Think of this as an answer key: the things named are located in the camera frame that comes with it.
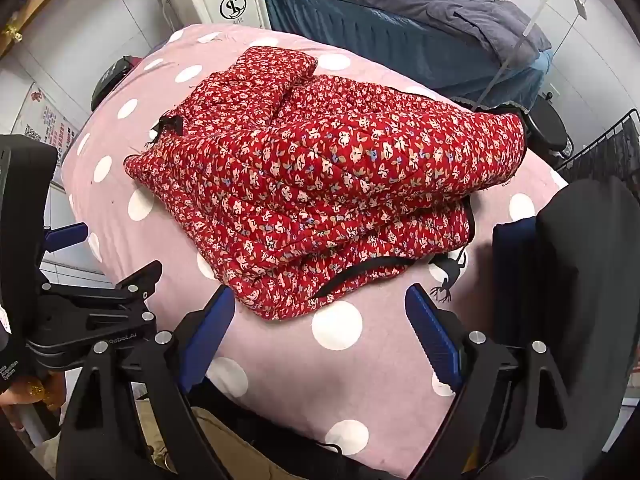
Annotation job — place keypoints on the blue massage bed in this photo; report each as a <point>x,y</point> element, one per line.
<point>360,25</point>

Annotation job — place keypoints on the dark blue cloth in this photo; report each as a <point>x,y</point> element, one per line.
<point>515,270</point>

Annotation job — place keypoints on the wooden shelf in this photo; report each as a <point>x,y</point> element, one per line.
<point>30,5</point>

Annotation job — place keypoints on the black cloth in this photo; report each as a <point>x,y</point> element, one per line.
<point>585,270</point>

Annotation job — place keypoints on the wall poster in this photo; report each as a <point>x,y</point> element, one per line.
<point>45,120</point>

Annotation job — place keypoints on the pink polka dot blanket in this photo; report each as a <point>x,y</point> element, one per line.
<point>360,355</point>

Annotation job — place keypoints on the white gooseneck lamp stand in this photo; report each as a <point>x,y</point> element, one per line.
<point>515,45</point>

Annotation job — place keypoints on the red floral padded jacket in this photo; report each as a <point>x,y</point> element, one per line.
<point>320,175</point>

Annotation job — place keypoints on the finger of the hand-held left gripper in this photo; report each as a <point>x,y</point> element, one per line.
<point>67,236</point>
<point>142,280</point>

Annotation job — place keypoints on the person's khaki coat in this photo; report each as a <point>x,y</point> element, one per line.
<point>235,440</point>

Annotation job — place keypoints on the black round stool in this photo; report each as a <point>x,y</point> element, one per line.
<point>547,127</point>
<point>111,80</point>

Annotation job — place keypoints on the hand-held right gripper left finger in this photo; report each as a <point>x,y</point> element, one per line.
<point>207,332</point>

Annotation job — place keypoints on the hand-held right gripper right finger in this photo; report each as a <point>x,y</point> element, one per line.
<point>434,337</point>

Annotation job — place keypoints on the person's left hand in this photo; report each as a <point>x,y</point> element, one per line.
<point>32,394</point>

